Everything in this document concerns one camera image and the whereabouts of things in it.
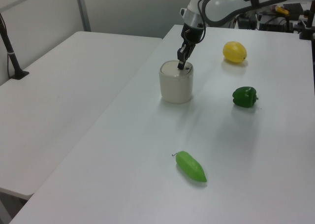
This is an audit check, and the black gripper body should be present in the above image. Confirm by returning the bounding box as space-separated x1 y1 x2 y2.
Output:
181 23 206 46

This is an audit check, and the white desktop garbage bin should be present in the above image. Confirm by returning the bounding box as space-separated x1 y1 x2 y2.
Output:
158 60 195 104

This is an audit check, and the grey arm cable hose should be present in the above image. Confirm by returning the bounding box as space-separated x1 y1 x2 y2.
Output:
197 0 294 28

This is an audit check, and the yellow handled tool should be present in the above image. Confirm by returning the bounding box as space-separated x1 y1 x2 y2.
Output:
275 5 290 16

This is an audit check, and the black pole stand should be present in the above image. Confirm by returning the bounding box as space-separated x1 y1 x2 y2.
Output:
0 12 30 80

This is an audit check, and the black equipment box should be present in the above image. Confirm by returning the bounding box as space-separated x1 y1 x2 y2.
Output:
283 2 306 13

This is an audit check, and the dark green bell pepper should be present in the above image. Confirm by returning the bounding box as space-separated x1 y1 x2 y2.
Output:
232 86 259 108

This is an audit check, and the beige swing bin lid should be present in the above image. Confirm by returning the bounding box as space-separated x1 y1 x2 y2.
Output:
160 61 193 77

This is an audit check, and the yellow striped melon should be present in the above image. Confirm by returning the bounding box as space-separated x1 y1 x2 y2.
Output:
222 41 247 64

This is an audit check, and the grey metal frame post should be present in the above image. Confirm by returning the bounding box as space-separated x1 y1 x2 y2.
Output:
74 0 92 33

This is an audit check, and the black clamp stand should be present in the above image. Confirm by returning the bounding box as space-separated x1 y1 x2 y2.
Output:
298 9 315 40

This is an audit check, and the thin dark gripper cable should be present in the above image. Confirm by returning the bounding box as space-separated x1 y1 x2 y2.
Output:
197 0 207 44

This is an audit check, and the light green long pepper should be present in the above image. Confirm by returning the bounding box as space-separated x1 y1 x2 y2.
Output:
171 150 208 183

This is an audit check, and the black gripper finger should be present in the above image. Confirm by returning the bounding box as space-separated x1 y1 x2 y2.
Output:
176 43 190 70
186 43 197 62

